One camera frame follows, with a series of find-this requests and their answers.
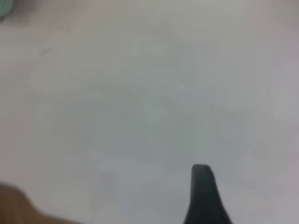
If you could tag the green plate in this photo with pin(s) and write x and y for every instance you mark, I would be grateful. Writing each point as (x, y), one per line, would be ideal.
(4, 7)

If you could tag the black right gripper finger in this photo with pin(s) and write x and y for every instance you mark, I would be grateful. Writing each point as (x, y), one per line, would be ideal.
(203, 198)

